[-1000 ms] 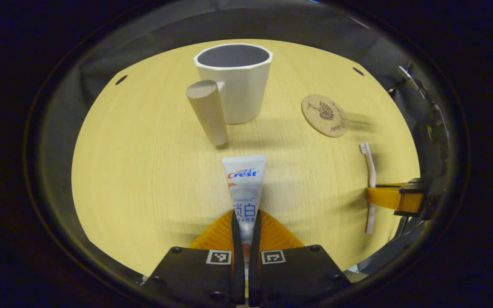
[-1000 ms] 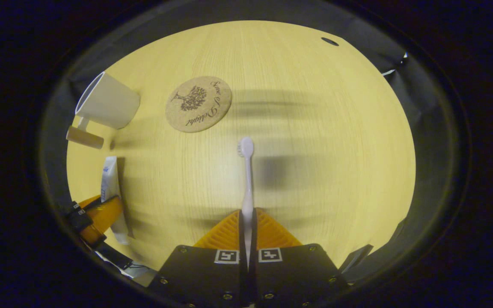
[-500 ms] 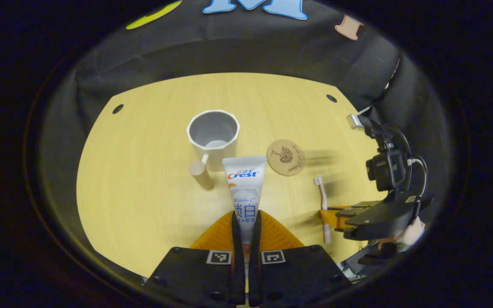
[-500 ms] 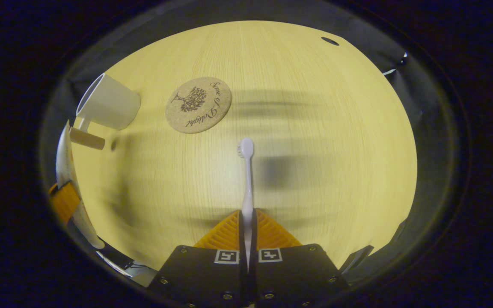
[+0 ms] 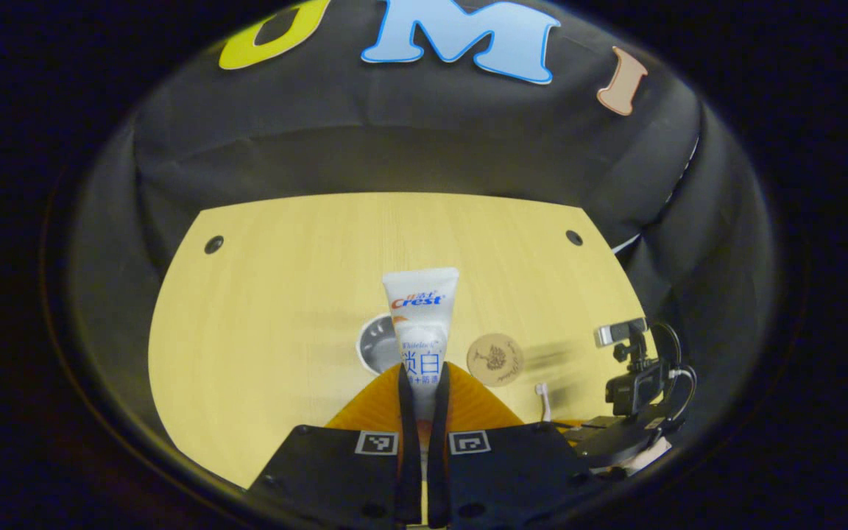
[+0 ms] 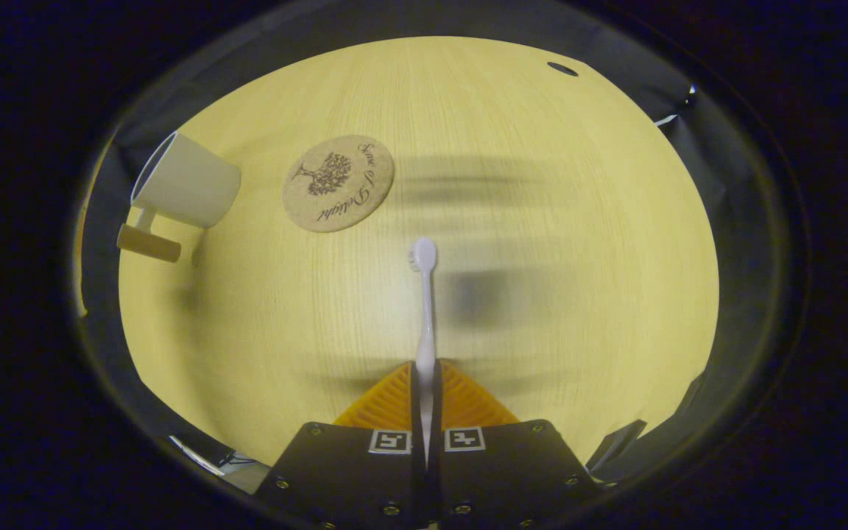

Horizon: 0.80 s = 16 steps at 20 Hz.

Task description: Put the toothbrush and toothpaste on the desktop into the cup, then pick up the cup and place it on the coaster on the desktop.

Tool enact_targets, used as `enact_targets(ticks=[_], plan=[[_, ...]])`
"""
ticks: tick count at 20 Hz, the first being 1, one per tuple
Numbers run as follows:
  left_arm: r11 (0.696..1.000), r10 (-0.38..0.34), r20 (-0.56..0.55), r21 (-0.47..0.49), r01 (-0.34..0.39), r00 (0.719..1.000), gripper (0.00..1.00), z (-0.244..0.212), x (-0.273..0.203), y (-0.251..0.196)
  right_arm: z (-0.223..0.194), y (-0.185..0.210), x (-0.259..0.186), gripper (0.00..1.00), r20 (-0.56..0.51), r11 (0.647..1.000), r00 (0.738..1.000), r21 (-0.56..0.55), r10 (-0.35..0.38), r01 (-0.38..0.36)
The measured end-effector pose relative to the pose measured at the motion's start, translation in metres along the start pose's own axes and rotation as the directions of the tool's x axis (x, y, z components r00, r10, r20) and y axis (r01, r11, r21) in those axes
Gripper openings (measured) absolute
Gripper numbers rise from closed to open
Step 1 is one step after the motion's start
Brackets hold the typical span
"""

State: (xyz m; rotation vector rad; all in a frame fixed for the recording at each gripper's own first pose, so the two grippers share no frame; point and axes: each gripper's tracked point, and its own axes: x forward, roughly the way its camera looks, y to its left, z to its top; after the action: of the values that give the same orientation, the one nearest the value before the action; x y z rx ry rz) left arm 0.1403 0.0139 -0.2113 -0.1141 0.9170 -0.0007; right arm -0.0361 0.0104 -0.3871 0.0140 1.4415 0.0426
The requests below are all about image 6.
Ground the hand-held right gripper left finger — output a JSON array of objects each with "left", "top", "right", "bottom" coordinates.
[{"left": 255, "top": 362, "right": 428, "bottom": 530}]

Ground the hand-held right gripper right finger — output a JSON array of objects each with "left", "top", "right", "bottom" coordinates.
[{"left": 431, "top": 359, "right": 605, "bottom": 530}]

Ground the white toothbrush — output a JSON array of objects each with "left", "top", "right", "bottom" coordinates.
[{"left": 407, "top": 237, "right": 439, "bottom": 468}]

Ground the round cork coaster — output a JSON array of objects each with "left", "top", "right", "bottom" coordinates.
[{"left": 282, "top": 135, "right": 395, "bottom": 233}]

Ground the white cup with wooden handle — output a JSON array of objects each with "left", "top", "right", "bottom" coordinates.
[{"left": 116, "top": 131, "right": 242, "bottom": 264}]

